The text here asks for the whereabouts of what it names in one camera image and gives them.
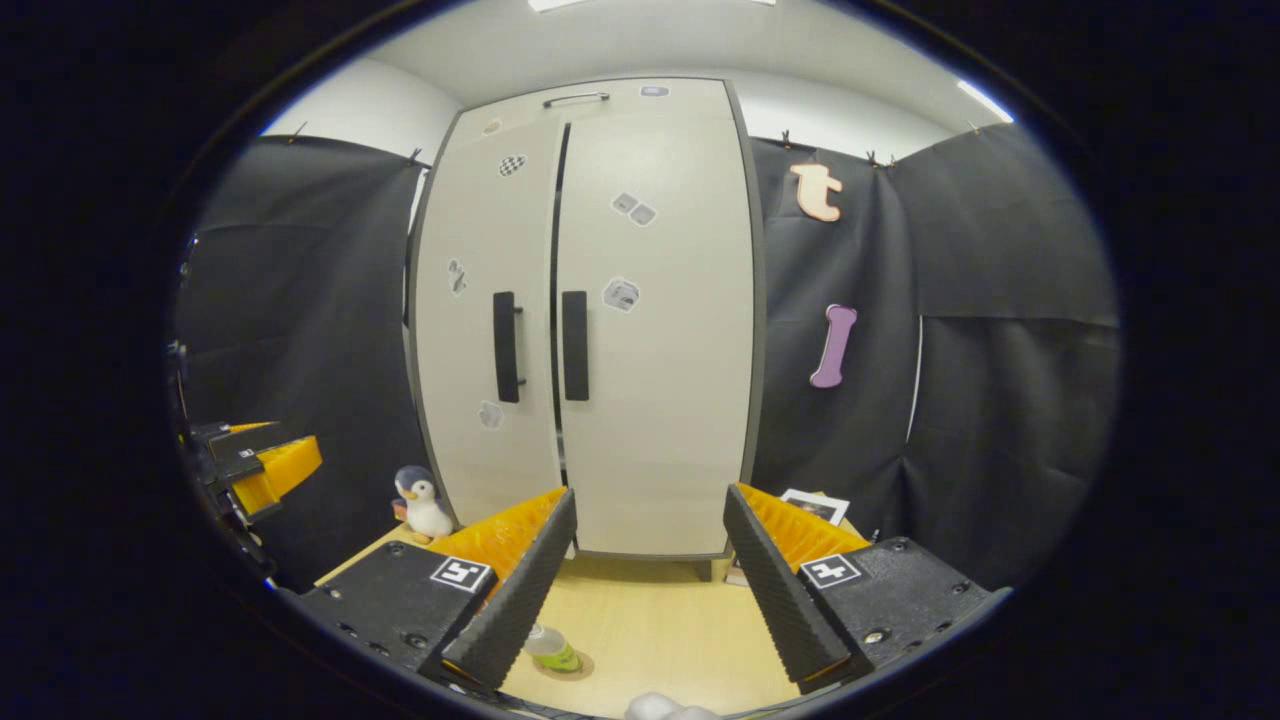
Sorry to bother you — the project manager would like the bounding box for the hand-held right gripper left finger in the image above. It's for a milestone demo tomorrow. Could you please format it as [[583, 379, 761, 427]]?
[[295, 487, 579, 698]]

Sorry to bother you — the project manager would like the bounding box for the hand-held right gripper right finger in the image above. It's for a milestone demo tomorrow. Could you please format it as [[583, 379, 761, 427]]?
[[722, 484, 1013, 698]]

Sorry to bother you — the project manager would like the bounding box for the green label bottle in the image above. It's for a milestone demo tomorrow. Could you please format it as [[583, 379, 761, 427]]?
[[524, 622, 583, 674]]

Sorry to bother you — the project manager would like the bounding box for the round brown coaster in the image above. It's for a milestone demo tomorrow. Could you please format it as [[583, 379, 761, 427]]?
[[533, 650, 596, 683]]

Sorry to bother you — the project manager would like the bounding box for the white cabinet door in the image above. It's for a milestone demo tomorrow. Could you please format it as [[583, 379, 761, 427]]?
[[553, 108, 758, 558], [410, 118, 566, 529]]

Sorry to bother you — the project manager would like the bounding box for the white cabinet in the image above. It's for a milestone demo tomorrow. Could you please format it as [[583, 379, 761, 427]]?
[[405, 77, 769, 583]]

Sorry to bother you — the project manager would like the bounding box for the white cabinet drawer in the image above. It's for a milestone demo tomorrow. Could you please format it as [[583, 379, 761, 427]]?
[[462, 78, 736, 136]]

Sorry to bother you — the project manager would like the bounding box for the stack of books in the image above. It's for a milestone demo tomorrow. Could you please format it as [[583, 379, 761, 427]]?
[[725, 487, 851, 588]]

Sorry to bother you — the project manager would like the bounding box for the penguin plush toy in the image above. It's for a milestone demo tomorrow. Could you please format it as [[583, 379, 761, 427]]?
[[392, 465, 456, 546]]

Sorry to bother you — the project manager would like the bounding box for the ceiling light panel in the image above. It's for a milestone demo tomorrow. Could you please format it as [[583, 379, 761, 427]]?
[[955, 80, 1016, 126], [528, 0, 776, 13]]

